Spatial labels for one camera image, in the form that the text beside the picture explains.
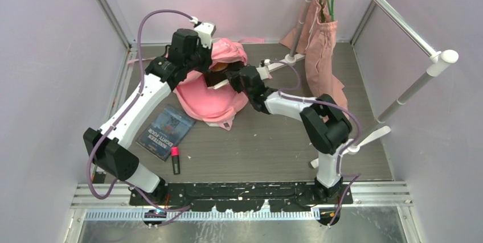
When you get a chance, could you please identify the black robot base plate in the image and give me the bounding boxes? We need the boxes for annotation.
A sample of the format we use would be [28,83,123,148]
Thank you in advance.
[129,182,353,212]

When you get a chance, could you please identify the pink hanging trousers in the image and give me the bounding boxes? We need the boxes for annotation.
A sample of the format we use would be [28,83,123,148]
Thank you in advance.
[295,0,347,109]

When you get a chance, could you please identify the pink student backpack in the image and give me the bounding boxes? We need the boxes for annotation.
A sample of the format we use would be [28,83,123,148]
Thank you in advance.
[174,38,264,131]

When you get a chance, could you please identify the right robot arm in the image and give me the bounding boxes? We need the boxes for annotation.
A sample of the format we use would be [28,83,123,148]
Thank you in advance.
[225,65,352,204]

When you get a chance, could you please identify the pink capped black marker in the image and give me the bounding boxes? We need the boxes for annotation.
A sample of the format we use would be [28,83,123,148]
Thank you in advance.
[171,147,181,175]

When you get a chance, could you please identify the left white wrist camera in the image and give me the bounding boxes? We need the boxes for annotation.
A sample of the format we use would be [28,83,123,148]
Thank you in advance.
[190,17,216,49]

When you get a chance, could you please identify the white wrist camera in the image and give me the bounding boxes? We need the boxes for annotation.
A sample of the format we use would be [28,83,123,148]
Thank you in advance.
[257,59,272,80]
[190,17,216,49]

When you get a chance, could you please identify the Moon and Sixpence book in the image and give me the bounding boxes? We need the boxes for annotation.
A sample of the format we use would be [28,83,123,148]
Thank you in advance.
[203,70,236,89]

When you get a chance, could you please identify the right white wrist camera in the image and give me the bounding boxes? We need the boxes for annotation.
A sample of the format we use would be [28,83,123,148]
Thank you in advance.
[257,59,272,80]

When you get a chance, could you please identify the white metal clothes rack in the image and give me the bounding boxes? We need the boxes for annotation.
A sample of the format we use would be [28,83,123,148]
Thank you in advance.
[260,0,460,169]

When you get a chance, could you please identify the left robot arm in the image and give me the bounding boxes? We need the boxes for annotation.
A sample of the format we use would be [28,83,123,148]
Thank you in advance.
[83,22,216,205]

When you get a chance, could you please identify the Nineteen Eighty-Four blue book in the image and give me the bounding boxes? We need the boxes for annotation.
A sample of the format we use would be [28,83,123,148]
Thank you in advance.
[136,105,196,161]

